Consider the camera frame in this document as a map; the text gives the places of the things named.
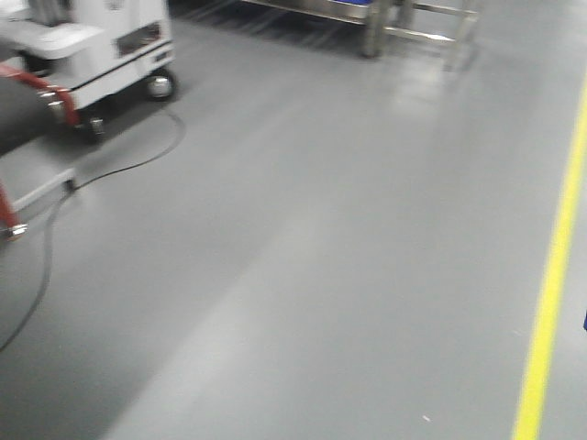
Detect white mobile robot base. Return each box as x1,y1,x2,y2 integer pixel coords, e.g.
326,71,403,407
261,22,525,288
1,1,177,144

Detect steel rack frame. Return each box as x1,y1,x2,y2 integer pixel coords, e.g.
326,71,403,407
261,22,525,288
249,0,481,72

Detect red conveyor side rail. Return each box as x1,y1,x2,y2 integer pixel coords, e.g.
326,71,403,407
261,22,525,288
1,62,81,240

